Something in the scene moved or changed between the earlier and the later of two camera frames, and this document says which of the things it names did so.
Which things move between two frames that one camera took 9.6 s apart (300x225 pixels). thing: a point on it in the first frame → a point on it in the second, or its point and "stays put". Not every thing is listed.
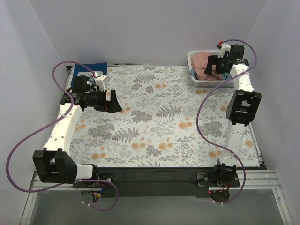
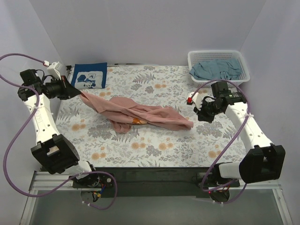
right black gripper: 216,63 → 206,112
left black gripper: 104,101 → 63,86
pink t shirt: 199,62 → 123,113
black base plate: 161,182 stays put
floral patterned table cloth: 165,121 stays put
